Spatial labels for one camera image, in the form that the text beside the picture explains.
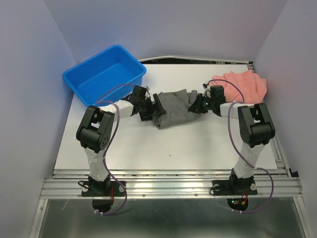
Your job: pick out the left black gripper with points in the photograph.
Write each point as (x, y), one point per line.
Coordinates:
(146, 116)

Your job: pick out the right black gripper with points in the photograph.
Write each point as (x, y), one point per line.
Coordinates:
(195, 107)

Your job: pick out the grey skirt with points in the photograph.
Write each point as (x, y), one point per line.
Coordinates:
(176, 105)

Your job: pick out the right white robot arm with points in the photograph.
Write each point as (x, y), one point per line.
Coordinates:
(256, 130)

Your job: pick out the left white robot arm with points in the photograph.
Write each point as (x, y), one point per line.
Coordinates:
(99, 125)

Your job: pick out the blue plastic bin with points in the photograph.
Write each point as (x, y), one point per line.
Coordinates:
(109, 75)

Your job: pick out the pink folded skirt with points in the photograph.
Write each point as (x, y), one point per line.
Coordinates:
(247, 87)

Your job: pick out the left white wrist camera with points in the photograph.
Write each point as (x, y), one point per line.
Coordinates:
(147, 95)

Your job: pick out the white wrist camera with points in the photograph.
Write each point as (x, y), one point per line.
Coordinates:
(147, 95)
(207, 90)

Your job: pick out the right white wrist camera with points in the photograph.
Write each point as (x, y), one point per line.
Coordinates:
(207, 90)

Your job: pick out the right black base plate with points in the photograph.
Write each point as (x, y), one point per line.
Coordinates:
(227, 188)

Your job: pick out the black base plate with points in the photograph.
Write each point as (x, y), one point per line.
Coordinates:
(227, 188)
(111, 189)

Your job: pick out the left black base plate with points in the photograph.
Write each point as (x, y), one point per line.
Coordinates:
(111, 189)

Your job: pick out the aluminium rail frame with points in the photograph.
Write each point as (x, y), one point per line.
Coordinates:
(168, 174)

